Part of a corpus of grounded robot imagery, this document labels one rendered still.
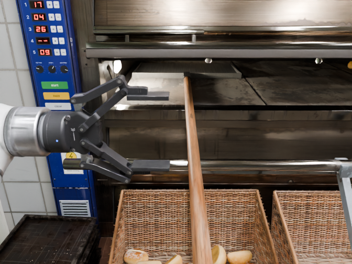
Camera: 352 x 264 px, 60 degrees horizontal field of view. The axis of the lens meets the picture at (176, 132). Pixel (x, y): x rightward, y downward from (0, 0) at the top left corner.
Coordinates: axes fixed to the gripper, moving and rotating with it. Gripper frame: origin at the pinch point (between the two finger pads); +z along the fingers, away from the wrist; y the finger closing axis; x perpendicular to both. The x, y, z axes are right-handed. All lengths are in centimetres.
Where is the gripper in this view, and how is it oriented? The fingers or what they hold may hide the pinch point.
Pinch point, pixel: (163, 132)
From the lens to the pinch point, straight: 54.6
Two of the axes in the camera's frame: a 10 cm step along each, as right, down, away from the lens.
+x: -0.1, 4.0, -9.1
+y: 0.0, 9.1, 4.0
